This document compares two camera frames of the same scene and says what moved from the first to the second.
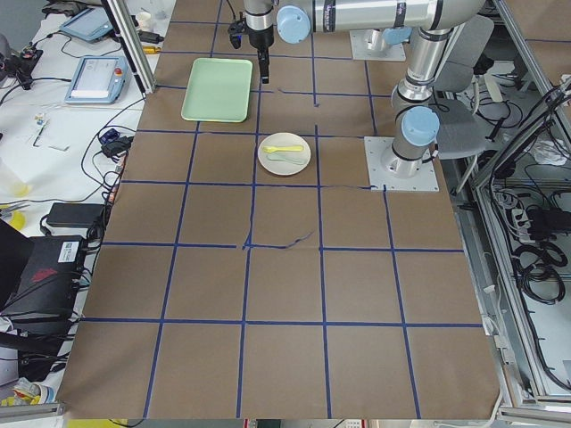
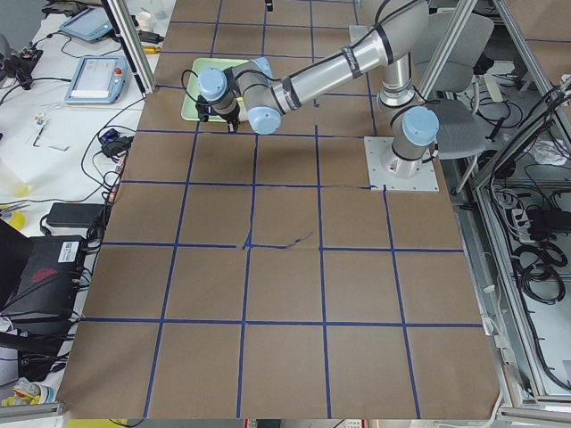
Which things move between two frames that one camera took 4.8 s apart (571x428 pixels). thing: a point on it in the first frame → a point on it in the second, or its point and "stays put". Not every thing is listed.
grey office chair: [461, 129] stays put
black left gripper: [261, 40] → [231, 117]
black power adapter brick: [76, 215] stays put
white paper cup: [144, 19] stays put
